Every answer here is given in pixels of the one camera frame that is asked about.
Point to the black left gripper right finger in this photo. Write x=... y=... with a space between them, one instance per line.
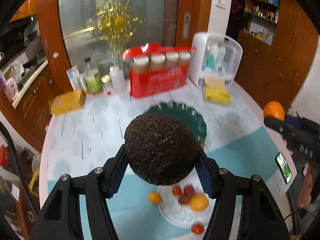
x=260 y=217

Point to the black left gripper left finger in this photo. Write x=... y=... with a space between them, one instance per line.
x=75 y=202

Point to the orange mandarin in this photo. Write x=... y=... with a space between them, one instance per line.
x=275 y=110

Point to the large yellow orange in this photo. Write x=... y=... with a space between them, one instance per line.
x=198 y=202

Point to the red cherry tomato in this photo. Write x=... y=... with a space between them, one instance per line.
x=197 y=228
x=176 y=191

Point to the red lychee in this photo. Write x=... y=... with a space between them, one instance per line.
x=188 y=190
x=184 y=199

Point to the small orange kumquat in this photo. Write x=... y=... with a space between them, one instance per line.
x=154 y=197

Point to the dark brown avocado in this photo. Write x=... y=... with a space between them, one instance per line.
x=160 y=150

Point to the smartphone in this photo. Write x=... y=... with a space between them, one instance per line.
x=284 y=167

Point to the tree pattern tablecloth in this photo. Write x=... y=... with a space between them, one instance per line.
x=78 y=142

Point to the white floral plate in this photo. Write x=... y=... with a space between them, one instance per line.
x=182 y=215

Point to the yellow tissue pack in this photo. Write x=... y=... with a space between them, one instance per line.
x=216 y=91

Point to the dark green scalloped plate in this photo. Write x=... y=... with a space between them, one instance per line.
x=185 y=114

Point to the yellow cardboard box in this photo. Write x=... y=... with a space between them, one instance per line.
x=68 y=102

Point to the white blue carton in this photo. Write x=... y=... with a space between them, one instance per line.
x=73 y=76

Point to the green label glass bottle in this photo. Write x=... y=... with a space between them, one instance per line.
x=93 y=79

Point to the small glass jar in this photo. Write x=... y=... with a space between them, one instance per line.
x=107 y=83

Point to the white squeeze bottle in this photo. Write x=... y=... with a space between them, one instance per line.
x=117 y=78

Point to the red paper cup package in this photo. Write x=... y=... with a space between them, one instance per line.
x=155 y=69

